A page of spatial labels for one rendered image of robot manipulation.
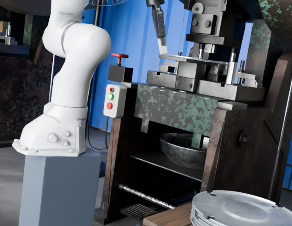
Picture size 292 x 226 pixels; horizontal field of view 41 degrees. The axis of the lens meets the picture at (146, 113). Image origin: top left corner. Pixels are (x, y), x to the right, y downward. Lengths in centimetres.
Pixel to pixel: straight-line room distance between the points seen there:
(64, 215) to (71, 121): 29
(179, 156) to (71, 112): 67
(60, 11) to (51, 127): 33
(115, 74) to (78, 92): 61
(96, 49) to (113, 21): 258
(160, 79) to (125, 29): 184
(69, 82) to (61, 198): 35
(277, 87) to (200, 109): 49
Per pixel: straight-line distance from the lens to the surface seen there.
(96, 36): 111
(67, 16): 120
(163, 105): 163
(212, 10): 173
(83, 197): 125
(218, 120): 143
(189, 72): 163
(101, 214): 185
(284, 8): 144
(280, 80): 191
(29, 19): 304
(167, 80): 173
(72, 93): 117
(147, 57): 339
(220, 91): 159
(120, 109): 166
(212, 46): 177
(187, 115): 156
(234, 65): 159
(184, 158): 170
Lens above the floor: 78
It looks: 9 degrees down
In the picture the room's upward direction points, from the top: 8 degrees clockwise
